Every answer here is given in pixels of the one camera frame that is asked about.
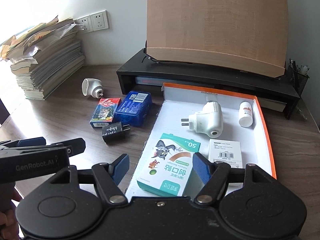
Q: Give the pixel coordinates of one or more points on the white plug adapter on table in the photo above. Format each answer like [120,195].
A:
[92,87]

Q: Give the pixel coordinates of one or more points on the wall socket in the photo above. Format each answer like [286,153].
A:
[99,20]
[85,24]

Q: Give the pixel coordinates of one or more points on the black power adapter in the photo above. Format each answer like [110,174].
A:
[114,131]

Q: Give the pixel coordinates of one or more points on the left wall socket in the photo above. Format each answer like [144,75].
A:
[85,24]

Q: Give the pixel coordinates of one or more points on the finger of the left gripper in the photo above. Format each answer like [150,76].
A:
[38,141]
[75,146]

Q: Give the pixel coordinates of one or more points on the green bandage box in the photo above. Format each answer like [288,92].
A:
[168,166]

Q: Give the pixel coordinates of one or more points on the right wall socket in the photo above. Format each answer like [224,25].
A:
[99,20]

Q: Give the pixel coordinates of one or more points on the wooden book stand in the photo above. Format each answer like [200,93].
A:
[248,35]

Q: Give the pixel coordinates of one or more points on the red blue card box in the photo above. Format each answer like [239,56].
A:
[104,112]

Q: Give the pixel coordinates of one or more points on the left human hand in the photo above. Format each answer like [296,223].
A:
[9,224]

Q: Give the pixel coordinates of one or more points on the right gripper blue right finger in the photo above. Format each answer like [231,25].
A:
[202,167]

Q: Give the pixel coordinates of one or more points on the stack of books and papers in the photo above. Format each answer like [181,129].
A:
[45,56]

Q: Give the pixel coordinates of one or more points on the black monitor riser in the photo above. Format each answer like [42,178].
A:
[271,88]

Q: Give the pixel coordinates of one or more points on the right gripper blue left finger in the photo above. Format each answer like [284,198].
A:
[119,168]

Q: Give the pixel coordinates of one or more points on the blue plastic case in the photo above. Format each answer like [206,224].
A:
[134,108]

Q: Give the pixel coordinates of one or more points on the white power adapter box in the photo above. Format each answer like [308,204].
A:
[226,151]

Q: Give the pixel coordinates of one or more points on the book under riser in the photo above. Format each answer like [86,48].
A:
[149,81]

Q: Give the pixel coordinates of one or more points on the black mesh pen holder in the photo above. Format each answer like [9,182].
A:
[297,75]

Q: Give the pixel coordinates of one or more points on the small white pill bottle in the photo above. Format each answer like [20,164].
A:
[245,114]

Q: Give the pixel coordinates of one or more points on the orange white box lid tray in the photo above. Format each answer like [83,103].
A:
[180,101]

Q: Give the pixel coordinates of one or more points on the white plug-in repellent heater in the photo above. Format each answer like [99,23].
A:
[209,121]

